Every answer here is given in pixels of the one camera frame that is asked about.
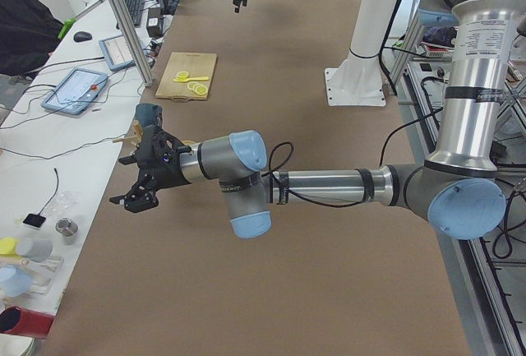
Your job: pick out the teach pendant tablet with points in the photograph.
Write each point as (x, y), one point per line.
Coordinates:
(116, 53)
(76, 92)

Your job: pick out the far teach pendant tablet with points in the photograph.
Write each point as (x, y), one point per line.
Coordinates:
(116, 53)

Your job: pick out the small black square pad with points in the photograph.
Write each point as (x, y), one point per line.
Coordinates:
(34, 220)

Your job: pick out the yellow plastic knife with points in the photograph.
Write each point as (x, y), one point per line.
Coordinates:
(188, 79)

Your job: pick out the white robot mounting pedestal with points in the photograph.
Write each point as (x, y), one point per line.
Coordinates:
(357, 80)

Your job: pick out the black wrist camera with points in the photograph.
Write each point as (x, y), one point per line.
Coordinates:
(164, 146)

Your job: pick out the red cylindrical tube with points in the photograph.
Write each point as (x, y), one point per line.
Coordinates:
(25, 322)

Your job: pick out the small metal cylinder weight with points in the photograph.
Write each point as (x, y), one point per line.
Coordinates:
(68, 230)

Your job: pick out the near teach pendant tablet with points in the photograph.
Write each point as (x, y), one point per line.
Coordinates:
(76, 92)

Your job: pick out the yellow plastic cup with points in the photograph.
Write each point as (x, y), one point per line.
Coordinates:
(8, 246)

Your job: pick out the black computer mouse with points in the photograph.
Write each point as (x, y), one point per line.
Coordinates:
(82, 36)

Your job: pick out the grey plastic cup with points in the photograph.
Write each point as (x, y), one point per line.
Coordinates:
(35, 249)

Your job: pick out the blue mug yellow inside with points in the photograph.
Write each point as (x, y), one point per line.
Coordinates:
(149, 114)

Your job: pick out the aluminium side frame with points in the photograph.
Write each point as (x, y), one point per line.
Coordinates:
(454, 188)

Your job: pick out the crumpled clear plastic bag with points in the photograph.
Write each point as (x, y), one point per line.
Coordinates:
(62, 205)

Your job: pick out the bamboo cutting board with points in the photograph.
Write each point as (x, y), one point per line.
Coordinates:
(182, 65)

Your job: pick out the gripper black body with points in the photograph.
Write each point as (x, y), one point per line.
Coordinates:
(169, 176)

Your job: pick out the wooden cup storage rack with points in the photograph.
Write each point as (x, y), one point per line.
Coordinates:
(135, 140)

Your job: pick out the black power adapter box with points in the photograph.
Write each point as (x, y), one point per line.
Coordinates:
(155, 22)

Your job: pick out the light blue plastic cup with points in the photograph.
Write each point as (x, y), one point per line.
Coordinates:
(15, 281)

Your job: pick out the aluminium frame post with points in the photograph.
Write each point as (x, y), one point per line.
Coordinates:
(129, 33)

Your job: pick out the black keyboard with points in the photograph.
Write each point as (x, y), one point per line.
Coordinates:
(135, 9)

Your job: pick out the clear plastic tray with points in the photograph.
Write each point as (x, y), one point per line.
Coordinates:
(43, 273)

